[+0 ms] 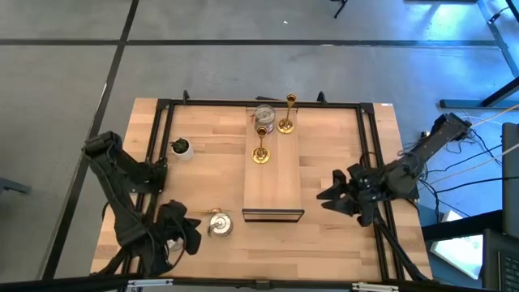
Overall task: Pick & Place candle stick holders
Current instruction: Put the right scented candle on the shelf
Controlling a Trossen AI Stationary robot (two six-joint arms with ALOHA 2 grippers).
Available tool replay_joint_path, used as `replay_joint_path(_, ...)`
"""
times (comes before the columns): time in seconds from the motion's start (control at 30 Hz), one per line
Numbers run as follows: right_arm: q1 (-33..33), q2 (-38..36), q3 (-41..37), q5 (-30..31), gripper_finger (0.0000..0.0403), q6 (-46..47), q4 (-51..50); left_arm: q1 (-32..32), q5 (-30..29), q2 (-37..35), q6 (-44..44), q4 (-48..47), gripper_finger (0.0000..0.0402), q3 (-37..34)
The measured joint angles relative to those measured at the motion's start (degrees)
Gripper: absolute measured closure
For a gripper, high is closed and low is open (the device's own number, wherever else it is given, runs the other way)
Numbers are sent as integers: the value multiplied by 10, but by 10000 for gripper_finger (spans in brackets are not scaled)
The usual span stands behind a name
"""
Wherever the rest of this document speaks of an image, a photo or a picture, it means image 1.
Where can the small plant in white pot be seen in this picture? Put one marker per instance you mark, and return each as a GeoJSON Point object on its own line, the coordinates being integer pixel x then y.
{"type": "Point", "coordinates": [181, 148]}

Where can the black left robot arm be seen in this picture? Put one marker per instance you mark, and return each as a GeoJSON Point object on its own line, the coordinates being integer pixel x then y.
{"type": "Point", "coordinates": [121, 203]}

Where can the pale blue-white panel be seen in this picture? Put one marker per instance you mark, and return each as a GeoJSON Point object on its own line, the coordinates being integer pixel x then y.
{"type": "Point", "coordinates": [458, 251]}

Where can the black desk edge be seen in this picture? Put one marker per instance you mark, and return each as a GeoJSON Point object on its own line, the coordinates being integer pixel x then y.
{"type": "Point", "coordinates": [462, 227]}

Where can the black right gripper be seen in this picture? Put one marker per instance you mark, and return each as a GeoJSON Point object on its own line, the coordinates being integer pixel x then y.
{"type": "Point", "coordinates": [369, 186]}

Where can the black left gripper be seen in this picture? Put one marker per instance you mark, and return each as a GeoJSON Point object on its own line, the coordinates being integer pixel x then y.
{"type": "Point", "coordinates": [172, 223]}

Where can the black laptop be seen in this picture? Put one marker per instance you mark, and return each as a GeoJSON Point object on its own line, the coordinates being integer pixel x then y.
{"type": "Point", "coordinates": [503, 263]}

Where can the grey chair base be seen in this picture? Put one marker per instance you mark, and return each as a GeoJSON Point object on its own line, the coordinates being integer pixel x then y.
{"type": "Point", "coordinates": [12, 186]}

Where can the gold candlestick holder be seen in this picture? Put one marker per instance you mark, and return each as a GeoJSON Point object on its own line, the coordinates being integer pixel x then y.
{"type": "Point", "coordinates": [215, 210]}
{"type": "Point", "coordinates": [260, 155]}
{"type": "Point", "coordinates": [286, 127]}

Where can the black and blue desk frame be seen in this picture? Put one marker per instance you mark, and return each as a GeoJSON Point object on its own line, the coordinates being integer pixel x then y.
{"type": "Point", "coordinates": [458, 104]}

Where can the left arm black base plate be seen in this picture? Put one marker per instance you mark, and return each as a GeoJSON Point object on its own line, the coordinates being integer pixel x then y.
{"type": "Point", "coordinates": [159, 186]}

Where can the black aluminium table frame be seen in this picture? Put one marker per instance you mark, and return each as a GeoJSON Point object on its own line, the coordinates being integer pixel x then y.
{"type": "Point", "coordinates": [336, 104]}

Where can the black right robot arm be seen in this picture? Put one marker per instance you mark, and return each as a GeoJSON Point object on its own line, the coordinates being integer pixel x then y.
{"type": "Point", "coordinates": [430, 148]}

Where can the silver metal bracket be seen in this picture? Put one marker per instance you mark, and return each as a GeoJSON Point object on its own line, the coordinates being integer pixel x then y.
{"type": "Point", "coordinates": [375, 287]}
{"type": "Point", "coordinates": [150, 283]}

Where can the black rig crossbar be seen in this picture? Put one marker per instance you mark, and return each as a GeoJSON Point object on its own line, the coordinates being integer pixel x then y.
{"type": "Point", "coordinates": [227, 284]}

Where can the black stand leg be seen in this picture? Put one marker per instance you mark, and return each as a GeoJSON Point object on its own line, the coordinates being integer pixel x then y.
{"type": "Point", "coordinates": [340, 8]}

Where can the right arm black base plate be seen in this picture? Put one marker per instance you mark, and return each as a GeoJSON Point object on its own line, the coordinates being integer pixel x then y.
{"type": "Point", "coordinates": [410, 195]}

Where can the dark grey monitor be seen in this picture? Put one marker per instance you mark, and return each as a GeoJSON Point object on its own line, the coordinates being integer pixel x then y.
{"type": "Point", "coordinates": [511, 178]}

